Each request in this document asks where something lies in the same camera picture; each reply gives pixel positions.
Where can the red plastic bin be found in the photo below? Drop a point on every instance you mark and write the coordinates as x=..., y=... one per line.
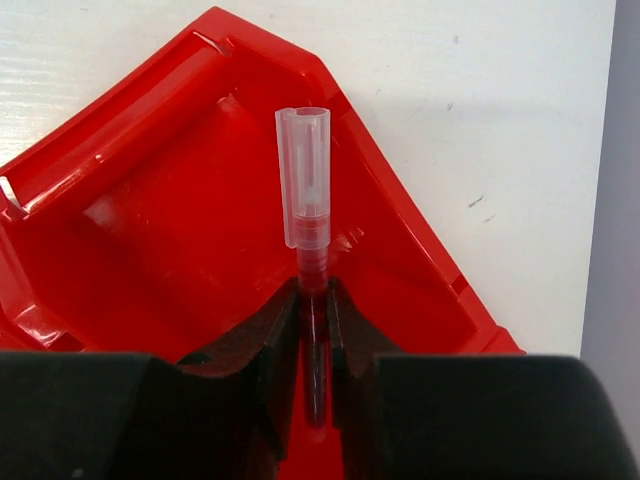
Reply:
x=151, y=223

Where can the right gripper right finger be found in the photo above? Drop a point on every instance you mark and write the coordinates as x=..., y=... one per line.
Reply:
x=354, y=345

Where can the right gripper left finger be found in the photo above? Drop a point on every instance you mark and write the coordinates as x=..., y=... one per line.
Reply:
x=253, y=367

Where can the red pen refill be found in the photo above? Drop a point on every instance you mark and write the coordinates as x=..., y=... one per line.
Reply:
x=312, y=255

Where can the clear pen cap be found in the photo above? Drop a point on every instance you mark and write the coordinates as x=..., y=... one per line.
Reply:
x=304, y=150

